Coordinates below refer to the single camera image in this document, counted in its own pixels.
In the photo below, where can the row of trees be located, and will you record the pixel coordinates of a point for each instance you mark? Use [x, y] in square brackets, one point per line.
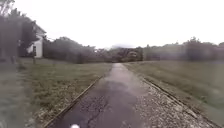
[133, 53]

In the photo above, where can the dark asphalt path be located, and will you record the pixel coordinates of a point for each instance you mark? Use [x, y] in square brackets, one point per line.
[116, 96]

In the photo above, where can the grass field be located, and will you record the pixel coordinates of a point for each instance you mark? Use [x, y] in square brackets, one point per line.
[50, 80]
[186, 76]

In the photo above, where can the robot's own part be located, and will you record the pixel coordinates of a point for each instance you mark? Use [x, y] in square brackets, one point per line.
[75, 126]

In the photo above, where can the white house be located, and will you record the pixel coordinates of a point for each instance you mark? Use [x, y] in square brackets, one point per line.
[36, 46]

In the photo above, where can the large dark tree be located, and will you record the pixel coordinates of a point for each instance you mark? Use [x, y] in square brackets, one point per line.
[13, 36]

